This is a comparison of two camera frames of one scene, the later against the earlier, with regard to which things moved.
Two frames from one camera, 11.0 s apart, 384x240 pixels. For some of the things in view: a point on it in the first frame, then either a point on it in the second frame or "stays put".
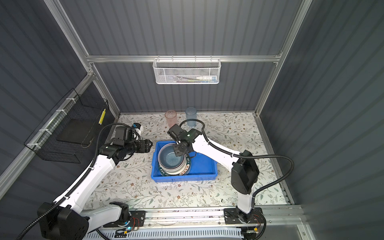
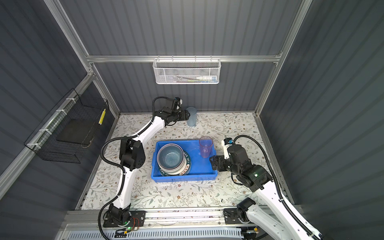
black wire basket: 73,124 stays put
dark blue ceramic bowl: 168,158 stays put
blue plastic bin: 202,166 stays put
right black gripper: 177,152 to 214,161
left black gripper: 145,145 to 183,115
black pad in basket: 77,131 stays put
